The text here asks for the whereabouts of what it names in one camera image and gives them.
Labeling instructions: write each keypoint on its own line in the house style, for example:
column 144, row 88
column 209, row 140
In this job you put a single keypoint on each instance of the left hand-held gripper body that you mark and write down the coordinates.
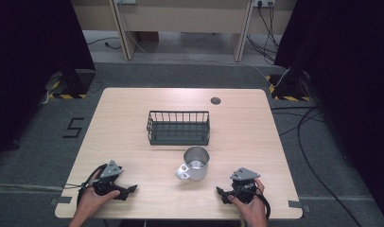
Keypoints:
column 105, row 184

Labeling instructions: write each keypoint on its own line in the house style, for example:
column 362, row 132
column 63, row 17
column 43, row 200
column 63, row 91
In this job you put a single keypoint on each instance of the white wall socket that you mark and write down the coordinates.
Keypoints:
column 264, row 2

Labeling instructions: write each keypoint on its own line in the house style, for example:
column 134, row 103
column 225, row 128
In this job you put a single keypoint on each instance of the grey tape piece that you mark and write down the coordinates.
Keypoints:
column 62, row 200
column 299, row 205

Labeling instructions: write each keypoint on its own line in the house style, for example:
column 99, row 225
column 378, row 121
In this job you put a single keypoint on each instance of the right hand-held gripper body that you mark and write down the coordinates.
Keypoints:
column 243, row 187

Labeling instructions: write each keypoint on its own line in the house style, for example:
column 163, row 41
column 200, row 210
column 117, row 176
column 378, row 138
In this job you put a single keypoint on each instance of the person's right hand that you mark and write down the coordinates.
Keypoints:
column 254, row 211

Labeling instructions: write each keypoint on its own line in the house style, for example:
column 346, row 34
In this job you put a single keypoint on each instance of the person's left hand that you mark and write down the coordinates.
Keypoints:
column 90, row 201

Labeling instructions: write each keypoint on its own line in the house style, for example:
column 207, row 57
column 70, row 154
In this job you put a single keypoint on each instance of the metal stand base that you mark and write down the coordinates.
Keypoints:
column 289, row 88
column 72, row 83

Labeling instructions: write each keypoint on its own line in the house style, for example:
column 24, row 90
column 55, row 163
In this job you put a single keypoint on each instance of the dark curtain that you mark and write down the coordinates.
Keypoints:
column 29, row 63
column 347, row 78

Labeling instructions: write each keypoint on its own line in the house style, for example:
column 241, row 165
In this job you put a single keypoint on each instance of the white power strip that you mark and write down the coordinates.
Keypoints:
column 126, row 1

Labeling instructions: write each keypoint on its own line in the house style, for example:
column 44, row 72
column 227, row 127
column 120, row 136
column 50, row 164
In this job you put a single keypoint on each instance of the silver metal cup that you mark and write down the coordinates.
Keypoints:
column 198, row 168

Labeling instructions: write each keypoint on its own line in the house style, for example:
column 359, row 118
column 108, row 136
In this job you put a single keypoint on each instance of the beige wooden desk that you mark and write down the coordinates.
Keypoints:
column 183, row 19

